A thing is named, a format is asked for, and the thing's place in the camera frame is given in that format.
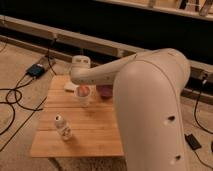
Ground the orange pepper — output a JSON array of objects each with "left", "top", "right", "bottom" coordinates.
[{"left": 77, "top": 86, "right": 90, "bottom": 97}]

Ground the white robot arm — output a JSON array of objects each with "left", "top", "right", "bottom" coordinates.
[{"left": 70, "top": 48, "right": 190, "bottom": 171}]

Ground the white ceramic cup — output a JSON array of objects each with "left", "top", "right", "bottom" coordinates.
[{"left": 74, "top": 86, "right": 91, "bottom": 107}]

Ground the dark purple bowl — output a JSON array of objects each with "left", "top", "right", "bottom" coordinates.
[{"left": 96, "top": 85, "right": 113, "bottom": 99}]

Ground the white sponge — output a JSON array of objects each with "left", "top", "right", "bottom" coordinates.
[{"left": 64, "top": 82, "right": 77, "bottom": 92}]

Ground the wooden table board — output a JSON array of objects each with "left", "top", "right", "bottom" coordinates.
[{"left": 30, "top": 75, "right": 123, "bottom": 157}]

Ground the black power adapter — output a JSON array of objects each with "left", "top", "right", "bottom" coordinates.
[{"left": 26, "top": 64, "right": 45, "bottom": 78}]

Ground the black device on floor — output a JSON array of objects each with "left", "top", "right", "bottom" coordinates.
[{"left": 185, "top": 134, "right": 201, "bottom": 150}]

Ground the black floor cable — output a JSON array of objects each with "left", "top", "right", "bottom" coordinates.
[{"left": 0, "top": 46, "right": 58, "bottom": 153}]

